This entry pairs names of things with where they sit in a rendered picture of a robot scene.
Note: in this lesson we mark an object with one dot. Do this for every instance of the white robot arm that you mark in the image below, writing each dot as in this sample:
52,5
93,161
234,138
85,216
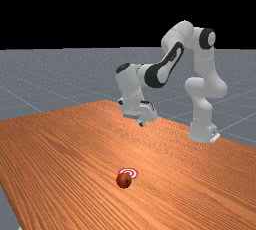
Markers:
203,74

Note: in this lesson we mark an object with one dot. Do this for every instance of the red apple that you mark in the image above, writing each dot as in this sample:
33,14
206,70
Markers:
123,180

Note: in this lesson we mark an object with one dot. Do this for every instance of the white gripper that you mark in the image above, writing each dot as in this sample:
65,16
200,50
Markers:
141,110

